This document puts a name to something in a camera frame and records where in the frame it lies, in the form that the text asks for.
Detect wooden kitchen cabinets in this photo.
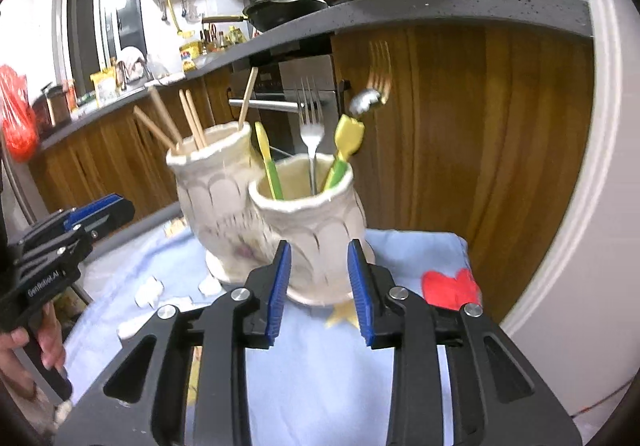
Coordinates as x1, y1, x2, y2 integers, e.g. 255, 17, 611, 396
27, 23, 593, 327

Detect narrow yellow green utensil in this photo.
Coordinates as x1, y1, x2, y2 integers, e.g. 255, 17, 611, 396
254, 121, 285, 201

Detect cream ceramic utensil holder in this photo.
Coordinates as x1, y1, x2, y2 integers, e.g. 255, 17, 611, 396
248, 155, 376, 307
166, 122, 266, 284

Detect black wok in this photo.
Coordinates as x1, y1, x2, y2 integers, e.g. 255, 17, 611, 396
202, 0, 328, 32

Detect white plastic bag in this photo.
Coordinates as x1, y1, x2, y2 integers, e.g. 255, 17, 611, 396
120, 46, 148, 79

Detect light blue printed cloth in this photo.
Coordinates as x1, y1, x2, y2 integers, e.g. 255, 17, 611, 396
65, 221, 483, 446

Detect sliding glass window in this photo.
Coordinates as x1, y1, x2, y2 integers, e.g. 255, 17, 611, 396
62, 0, 148, 87

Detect grey kitchen countertop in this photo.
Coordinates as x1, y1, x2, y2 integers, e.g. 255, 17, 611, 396
37, 0, 591, 152

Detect silver fork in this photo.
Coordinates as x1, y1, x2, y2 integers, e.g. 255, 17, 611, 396
296, 77, 325, 194

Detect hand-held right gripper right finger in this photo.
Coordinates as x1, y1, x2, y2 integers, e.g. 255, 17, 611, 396
346, 238, 583, 446

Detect wide yellow green spatula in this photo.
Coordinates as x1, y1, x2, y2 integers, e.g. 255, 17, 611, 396
320, 113, 365, 192

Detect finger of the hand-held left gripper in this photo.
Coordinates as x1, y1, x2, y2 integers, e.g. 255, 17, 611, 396
12, 216, 94, 277
64, 193, 137, 241

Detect red plastic bag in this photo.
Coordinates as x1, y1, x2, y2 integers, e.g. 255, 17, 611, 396
0, 65, 40, 163

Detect dark lidded jar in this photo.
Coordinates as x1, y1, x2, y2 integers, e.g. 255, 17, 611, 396
32, 83, 71, 127

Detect row of condiment bottles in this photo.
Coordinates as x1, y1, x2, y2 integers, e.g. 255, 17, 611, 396
197, 23, 251, 57

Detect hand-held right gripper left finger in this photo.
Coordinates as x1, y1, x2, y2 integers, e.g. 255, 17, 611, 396
55, 240, 293, 446

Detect built-in steel oven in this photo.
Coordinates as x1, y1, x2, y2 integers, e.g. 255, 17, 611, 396
227, 53, 351, 162

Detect silver spoon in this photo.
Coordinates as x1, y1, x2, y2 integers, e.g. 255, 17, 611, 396
349, 87, 385, 119

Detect person's left hand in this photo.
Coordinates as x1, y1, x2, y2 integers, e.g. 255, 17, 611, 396
0, 301, 67, 384

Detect yellow packet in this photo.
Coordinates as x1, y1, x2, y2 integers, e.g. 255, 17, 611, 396
90, 68, 118, 104

